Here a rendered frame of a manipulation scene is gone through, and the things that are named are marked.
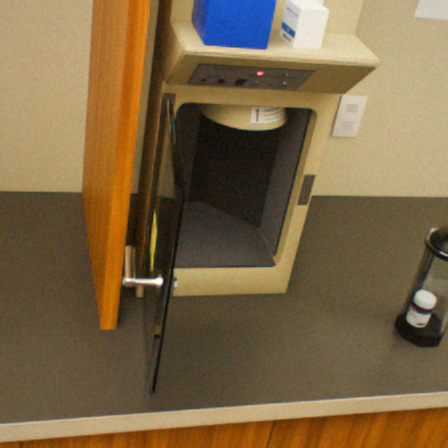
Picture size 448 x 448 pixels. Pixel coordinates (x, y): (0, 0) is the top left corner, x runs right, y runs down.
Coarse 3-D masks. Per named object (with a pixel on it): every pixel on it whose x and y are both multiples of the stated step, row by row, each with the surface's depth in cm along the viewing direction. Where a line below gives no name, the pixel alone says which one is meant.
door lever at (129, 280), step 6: (126, 246) 113; (132, 246) 113; (126, 252) 111; (132, 252) 111; (126, 258) 110; (132, 258) 110; (126, 264) 109; (132, 264) 109; (126, 270) 108; (132, 270) 108; (126, 276) 106; (132, 276) 106; (156, 276) 108; (126, 282) 106; (132, 282) 106; (138, 282) 106; (144, 282) 107; (150, 282) 107; (156, 282) 107; (156, 288) 107
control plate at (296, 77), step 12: (204, 72) 112; (216, 72) 112; (228, 72) 113; (240, 72) 113; (252, 72) 113; (264, 72) 113; (276, 72) 114; (288, 72) 114; (300, 72) 114; (312, 72) 114; (192, 84) 117; (204, 84) 117; (216, 84) 117; (228, 84) 118; (252, 84) 118; (264, 84) 118; (276, 84) 119; (288, 84) 119; (300, 84) 119
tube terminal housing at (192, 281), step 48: (192, 0) 112; (336, 0) 118; (192, 96) 122; (240, 96) 124; (288, 96) 126; (336, 96) 128; (144, 144) 136; (144, 192) 135; (144, 240) 137; (288, 240) 145; (192, 288) 146; (240, 288) 149
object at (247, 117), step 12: (204, 108) 132; (216, 108) 130; (228, 108) 129; (240, 108) 129; (252, 108) 129; (264, 108) 130; (276, 108) 131; (216, 120) 130; (228, 120) 129; (240, 120) 129; (252, 120) 129; (264, 120) 130; (276, 120) 132
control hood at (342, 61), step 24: (192, 24) 113; (168, 48) 114; (192, 48) 105; (216, 48) 106; (240, 48) 107; (288, 48) 111; (312, 48) 113; (336, 48) 115; (360, 48) 116; (168, 72) 114; (192, 72) 112; (336, 72) 115; (360, 72) 116
